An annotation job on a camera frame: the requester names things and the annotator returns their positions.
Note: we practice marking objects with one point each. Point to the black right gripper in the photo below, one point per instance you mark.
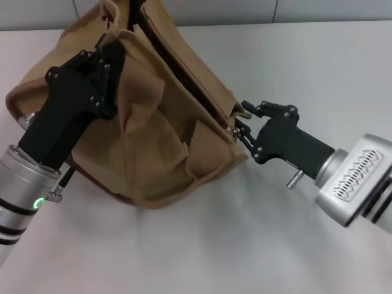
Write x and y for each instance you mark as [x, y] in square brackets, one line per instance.
[284, 141]

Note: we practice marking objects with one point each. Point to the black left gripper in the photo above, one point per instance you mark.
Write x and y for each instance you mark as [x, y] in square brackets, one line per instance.
[64, 107]

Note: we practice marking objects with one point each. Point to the khaki canvas food bag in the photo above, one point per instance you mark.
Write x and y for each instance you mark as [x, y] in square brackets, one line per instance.
[159, 122]

